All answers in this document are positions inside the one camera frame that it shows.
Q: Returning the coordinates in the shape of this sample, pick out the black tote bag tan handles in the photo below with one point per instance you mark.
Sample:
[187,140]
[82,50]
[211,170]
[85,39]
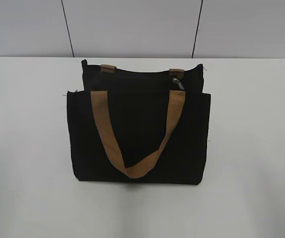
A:
[139,127]

